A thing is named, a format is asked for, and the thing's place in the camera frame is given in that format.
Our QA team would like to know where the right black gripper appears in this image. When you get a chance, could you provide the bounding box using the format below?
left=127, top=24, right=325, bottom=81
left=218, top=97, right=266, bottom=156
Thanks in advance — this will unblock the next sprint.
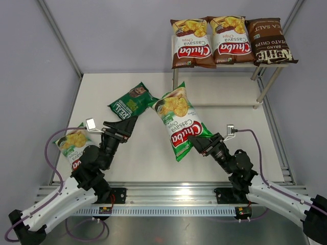
left=188, top=132, right=234, bottom=174

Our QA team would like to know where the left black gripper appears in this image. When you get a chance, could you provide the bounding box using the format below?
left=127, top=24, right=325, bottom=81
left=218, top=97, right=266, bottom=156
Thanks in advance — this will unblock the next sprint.
left=101, top=115, right=138, bottom=169

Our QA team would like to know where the dark green Real chips bag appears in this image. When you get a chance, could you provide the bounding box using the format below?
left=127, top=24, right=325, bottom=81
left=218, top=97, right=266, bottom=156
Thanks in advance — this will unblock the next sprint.
left=107, top=82, right=158, bottom=120

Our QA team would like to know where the green chuba bag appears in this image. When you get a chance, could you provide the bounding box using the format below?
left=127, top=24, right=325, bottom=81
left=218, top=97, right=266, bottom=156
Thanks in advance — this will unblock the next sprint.
left=53, top=122, right=96, bottom=171
left=149, top=82, right=213, bottom=162

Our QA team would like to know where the brown Chuba bag front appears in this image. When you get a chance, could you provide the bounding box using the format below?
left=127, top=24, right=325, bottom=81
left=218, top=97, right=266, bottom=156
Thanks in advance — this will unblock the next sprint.
left=170, top=17, right=216, bottom=69

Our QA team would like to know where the brown chuba bag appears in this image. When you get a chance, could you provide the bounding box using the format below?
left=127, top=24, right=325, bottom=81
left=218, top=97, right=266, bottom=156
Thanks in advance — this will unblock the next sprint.
left=208, top=16, right=255, bottom=64
left=170, top=17, right=216, bottom=69

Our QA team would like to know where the brown Chuba bag back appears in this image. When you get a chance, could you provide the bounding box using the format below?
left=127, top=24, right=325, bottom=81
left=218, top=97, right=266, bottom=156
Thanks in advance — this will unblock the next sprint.
left=208, top=16, right=255, bottom=64

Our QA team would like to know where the brown Kettle chips bag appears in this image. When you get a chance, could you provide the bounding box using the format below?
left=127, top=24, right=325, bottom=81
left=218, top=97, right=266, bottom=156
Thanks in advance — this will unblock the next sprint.
left=245, top=18, right=298, bottom=66

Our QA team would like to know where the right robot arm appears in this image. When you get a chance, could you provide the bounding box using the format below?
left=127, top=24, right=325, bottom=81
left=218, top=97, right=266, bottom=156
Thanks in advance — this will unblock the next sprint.
left=188, top=133, right=326, bottom=244

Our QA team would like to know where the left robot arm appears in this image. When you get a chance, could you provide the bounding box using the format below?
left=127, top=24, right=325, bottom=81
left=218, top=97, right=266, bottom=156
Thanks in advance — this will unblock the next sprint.
left=9, top=116, right=138, bottom=244

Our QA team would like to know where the white two-tier shelf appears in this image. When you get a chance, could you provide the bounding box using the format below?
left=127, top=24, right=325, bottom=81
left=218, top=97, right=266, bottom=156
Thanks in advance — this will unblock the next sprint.
left=170, top=34, right=290, bottom=110

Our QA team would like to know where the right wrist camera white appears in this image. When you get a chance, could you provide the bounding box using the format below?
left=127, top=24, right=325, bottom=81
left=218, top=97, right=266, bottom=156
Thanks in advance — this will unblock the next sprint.
left=224, top=124, right=238, bottom=141

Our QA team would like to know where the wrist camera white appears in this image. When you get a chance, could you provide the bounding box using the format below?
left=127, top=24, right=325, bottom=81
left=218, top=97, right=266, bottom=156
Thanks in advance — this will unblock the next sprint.
left=85, top=118, right=104, bottom=134
left=224, top=124, right=238, bottom=141

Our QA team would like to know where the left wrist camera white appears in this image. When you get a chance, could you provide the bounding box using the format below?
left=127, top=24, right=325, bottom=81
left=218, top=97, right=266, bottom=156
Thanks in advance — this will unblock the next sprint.
left=85, top=118, right=104, bottom=134

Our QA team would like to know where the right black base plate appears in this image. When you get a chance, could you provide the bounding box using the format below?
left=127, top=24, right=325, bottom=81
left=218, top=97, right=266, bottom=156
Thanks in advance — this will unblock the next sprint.
left=214, top=187, right=251, bottom=205

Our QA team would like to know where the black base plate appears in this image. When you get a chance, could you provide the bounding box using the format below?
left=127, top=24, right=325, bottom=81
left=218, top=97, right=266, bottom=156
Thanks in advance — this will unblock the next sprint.
left=103, top=187, right=127, bottom=205
left=214, top=187, right=251, bottom=205

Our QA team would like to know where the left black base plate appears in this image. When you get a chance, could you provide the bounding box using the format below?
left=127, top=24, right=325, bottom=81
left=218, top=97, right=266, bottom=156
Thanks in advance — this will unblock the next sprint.
left=103, top=187, right=127, bottom=205

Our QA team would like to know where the aluminium mounting rail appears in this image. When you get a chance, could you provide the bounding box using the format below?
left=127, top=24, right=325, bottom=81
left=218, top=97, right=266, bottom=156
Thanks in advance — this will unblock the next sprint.
left=33, top=182, right=312, bottom=216

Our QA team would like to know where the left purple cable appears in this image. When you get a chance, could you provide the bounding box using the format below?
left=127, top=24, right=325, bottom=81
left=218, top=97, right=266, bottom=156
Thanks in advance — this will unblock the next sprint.
left=4, top=127, right=110, bottom=242

